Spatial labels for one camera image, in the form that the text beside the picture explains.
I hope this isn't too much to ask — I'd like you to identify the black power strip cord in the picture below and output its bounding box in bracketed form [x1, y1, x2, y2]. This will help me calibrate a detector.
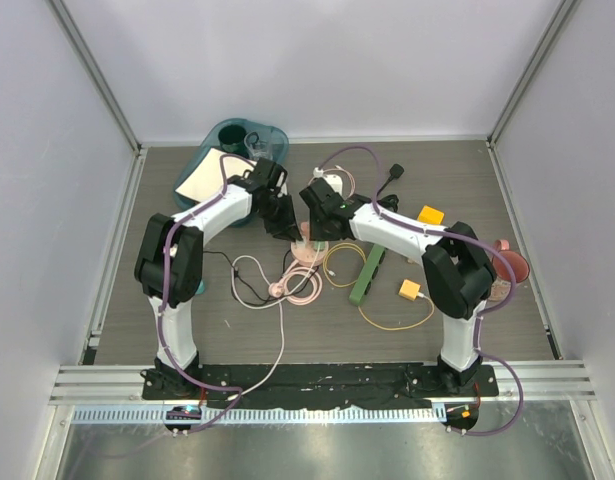
[371, 162, 407, 214]

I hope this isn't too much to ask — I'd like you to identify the red pink cup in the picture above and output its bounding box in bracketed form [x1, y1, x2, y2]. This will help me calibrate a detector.
[489, 239, 530, 302]

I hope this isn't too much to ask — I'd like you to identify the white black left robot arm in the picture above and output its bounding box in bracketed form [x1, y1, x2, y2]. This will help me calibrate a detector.
[134, 154, 302, 400]

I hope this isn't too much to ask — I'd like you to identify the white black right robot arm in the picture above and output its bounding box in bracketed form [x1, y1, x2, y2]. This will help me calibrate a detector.
[300, 178, 496, 395]

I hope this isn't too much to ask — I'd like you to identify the white slotted cable duct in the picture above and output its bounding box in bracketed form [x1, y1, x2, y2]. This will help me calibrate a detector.
[72, 403, 446, 425]

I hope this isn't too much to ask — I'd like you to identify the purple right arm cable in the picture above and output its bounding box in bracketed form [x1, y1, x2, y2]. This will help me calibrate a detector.
[319, 144, 526, 441]

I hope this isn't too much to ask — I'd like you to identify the yellow cube socket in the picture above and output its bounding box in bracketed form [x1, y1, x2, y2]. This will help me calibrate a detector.
[417, 205, 445, 225]

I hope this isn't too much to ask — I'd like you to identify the orange pink charger plug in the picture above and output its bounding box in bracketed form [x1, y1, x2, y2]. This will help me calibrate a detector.
[300, 222, 310, 242]

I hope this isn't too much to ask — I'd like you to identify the green power strip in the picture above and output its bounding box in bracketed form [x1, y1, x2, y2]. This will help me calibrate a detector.
[348, 244, 386, 306]

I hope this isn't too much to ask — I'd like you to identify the pink socket power cord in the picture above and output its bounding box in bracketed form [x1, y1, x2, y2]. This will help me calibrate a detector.
[269, 259, 325, 304]

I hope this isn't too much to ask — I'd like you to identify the white charging cable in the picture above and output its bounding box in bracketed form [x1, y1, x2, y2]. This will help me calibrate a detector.
[229, 242, 323, 400]

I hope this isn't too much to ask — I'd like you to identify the yellow charger plug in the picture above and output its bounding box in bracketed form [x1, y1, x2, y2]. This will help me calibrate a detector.
[398, 279, 424, 301]

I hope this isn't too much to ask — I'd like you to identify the dark green mug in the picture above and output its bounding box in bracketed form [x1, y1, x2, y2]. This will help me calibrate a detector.
[218, 124, 248, 157]

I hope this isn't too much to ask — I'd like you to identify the white paper sheet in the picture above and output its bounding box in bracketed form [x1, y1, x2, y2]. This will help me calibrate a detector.
[174, 148, 255, 203]

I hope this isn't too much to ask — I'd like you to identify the yellow charging cable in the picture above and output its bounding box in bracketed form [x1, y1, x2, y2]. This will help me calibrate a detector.
[321, 242, 435, 332]

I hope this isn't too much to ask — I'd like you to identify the round pink power socket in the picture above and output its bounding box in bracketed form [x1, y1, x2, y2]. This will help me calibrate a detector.
[290, 241, 329, 267]

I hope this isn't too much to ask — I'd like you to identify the clear glass cup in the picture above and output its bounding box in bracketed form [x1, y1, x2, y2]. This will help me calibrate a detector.
[244, 131, 273, 161]

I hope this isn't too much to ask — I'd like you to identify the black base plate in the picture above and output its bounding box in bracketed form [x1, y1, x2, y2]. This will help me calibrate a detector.
[140, 360, 502, 410]

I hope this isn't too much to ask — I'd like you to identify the pink charging cable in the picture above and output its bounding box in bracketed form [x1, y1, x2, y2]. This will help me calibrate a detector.
[331, 165, 357, 201]

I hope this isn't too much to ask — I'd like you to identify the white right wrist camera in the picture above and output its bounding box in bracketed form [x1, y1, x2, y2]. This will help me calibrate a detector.
[310, 166, 343, 195]

